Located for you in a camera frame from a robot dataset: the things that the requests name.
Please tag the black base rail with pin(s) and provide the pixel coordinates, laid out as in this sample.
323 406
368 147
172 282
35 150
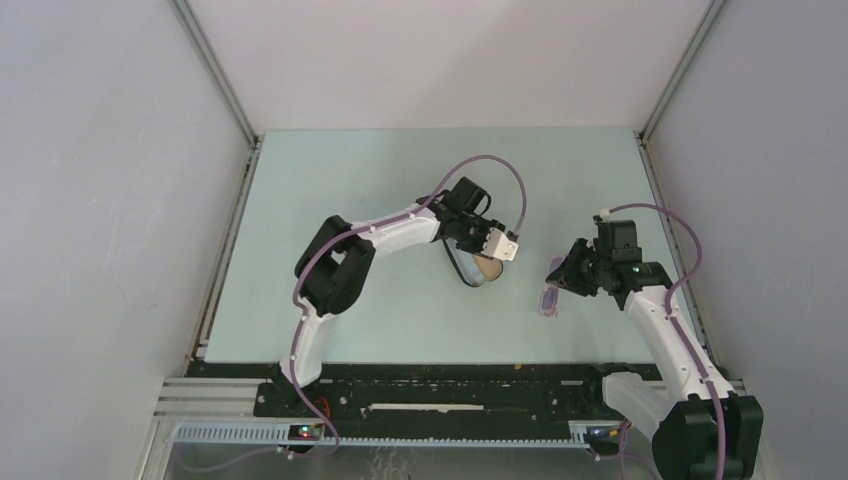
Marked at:
511 401

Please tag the black glasses case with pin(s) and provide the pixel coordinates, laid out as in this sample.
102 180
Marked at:
492 269

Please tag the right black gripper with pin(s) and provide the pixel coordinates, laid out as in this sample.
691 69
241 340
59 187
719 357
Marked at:
567 274

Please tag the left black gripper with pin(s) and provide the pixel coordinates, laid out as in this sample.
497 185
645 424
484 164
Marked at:
486 224

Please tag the corner frame post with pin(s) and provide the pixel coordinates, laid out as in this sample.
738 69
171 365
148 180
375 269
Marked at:
201 44
695 45

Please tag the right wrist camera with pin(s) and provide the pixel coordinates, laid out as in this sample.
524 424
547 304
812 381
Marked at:
604 215

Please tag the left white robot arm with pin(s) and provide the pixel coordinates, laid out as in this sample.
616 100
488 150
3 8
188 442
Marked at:
332 272

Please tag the aluminium frame extrusion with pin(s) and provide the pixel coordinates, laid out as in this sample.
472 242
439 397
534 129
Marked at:
183 399

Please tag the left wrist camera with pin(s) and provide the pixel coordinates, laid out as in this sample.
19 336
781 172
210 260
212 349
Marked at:
499 246

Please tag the left corner frame post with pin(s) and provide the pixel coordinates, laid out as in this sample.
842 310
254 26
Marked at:
201 44

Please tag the slotted cable duct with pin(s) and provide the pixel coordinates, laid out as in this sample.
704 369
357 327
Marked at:
285 434

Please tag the blue cleaning cloth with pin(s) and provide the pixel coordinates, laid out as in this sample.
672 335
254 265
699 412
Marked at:
469 270

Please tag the pink transparent sunglasses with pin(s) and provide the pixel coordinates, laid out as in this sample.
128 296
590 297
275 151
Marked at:
548 304

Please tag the right corner frame post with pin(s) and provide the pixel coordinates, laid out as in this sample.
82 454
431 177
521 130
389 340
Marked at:
695 45

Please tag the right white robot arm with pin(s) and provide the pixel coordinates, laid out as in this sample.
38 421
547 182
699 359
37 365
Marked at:
700 427

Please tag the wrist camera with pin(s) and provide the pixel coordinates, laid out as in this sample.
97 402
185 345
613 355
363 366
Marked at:
499 246
604 215

